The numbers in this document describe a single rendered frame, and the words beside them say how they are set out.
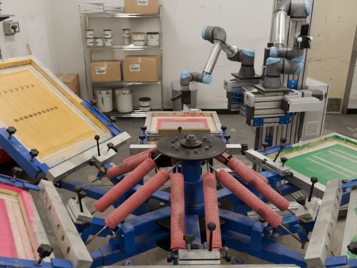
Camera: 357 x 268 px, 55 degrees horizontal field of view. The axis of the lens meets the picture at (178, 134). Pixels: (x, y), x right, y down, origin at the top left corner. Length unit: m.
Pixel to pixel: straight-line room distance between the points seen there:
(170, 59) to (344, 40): 2.97
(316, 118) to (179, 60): 3.26
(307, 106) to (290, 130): 0.45
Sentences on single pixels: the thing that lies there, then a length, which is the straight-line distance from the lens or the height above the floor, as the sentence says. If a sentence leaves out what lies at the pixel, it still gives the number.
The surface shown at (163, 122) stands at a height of 0.97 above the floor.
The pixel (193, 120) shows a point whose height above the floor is 0.97.
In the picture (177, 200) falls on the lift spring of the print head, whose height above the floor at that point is 1.20.
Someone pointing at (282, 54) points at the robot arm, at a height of 1.55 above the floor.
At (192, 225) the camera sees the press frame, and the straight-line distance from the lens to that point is 1.45.
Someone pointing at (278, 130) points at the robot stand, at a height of 0.83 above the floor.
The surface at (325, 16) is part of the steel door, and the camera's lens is 6.45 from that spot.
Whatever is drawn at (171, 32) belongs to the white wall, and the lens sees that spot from 5.88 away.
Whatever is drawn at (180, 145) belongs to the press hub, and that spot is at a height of 1.31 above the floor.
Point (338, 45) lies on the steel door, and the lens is 6.60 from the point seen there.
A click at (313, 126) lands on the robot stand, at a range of 3.22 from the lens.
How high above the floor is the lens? 1.87
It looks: 21 degrees down
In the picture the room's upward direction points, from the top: straight up
